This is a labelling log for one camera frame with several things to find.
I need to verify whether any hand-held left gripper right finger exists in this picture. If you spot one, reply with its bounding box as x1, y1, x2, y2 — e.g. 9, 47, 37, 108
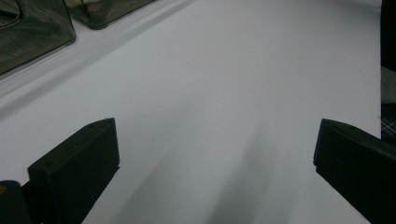
312, 118, 396, 224

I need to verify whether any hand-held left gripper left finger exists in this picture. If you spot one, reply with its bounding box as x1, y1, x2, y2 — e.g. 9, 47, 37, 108
27, 117, 120, 224

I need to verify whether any smoky plastic bin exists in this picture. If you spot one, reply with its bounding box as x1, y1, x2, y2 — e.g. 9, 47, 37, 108
64, 0, 157, 31
0, 0, 78, 77

